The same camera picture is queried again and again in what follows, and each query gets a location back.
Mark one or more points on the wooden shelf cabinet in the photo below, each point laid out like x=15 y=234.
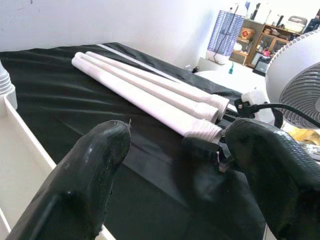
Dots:
x=246 y=25

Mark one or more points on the white pedestal fan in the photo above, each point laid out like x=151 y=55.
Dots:
x=287 y=65

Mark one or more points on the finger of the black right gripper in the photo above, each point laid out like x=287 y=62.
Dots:
x=197 y=150

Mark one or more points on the white plastic table leg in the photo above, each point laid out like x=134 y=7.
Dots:
x=150 y=106
x=6 y=85
x=150 y=77
x=150 y=89

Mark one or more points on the tan crumpled bag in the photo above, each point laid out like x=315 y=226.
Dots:
x=303 y=135

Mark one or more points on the green plastic tool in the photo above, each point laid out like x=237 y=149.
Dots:
x=231 y=68

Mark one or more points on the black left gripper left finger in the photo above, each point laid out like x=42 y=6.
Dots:
x=82 y=180

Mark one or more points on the white plastic children table top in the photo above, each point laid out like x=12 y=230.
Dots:
x=20 y=155

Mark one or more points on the white rice cooker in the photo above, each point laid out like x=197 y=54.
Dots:
x=297 y=25

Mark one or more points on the small black box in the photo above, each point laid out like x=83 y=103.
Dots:
x=261 y=67

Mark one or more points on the blue striped white appliance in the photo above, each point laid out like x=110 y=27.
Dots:
x=222 y=32

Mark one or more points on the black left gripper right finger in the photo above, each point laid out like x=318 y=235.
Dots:
x=282 y=180

